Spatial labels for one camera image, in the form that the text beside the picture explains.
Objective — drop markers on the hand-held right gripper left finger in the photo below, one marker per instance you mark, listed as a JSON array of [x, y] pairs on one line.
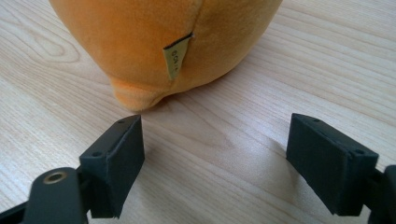
[[116, 168]]

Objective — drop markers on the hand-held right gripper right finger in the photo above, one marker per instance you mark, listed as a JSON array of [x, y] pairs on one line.
[[327, 165]]

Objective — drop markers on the orange plush toy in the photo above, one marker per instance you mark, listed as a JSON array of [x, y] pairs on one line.
[[130, 40]]

